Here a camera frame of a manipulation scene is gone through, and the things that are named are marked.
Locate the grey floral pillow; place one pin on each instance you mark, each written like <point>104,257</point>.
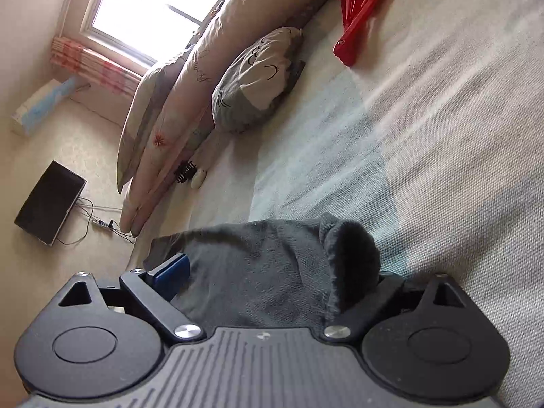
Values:
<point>151,93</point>

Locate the folded floral pink quilt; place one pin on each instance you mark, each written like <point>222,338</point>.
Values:
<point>185,100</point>

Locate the bright window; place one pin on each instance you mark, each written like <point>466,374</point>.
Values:
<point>147,30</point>

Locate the pink checked left curtain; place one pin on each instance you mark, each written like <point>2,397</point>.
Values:
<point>96,68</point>

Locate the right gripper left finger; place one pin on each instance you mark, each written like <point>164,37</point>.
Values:
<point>150,293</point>

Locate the white wall air conditioner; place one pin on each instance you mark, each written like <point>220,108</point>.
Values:
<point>33,111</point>

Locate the white earbuds case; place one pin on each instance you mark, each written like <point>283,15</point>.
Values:
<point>198,179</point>

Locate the wall mounted black television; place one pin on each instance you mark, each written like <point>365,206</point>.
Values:
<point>50,202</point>

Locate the white wall power strip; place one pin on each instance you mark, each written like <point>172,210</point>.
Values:
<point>103,225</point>

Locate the black hair claw clip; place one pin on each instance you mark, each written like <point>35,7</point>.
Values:
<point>185,171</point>

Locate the striped pastel bed sheet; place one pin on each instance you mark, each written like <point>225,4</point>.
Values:
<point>433,141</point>

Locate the dark grey trousers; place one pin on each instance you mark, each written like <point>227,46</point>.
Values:
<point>272,273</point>

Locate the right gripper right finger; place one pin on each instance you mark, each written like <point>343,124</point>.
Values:
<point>352,324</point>

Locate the bundled grey white cloth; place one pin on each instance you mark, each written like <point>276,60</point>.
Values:
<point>257,81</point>

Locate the red folding fan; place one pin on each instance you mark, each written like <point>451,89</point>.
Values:
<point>355,15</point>

